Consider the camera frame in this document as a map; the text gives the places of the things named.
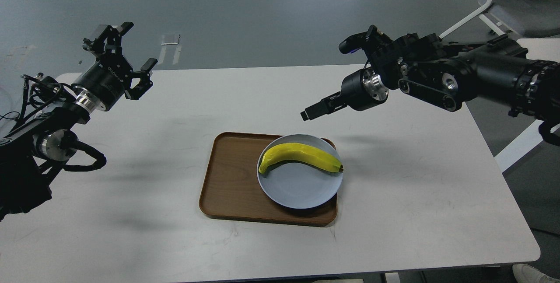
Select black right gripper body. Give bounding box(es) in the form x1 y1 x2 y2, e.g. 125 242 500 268
341 68 389 111

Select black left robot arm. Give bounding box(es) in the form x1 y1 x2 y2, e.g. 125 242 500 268
0 22 158 218

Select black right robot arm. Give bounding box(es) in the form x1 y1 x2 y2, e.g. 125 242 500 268
301 25 560 146

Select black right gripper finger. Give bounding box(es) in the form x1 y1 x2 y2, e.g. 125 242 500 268
300 91 348 120

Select white grey office chair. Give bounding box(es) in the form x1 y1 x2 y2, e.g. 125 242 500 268
439 0 560 40

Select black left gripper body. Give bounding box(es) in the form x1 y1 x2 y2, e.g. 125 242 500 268
71 60 132 111

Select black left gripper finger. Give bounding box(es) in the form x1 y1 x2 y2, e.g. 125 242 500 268
83 21 134 71
124 58 158 100

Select light blue round plate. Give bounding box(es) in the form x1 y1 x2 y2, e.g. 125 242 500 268
256 161 343 209

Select yellow banana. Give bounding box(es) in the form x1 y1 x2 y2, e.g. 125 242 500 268
258 142 344 174

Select white shoe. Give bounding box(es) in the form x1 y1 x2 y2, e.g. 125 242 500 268
512 264 560 283

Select brown wooden tray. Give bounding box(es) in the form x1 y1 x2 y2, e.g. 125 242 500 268
199 132 338 227

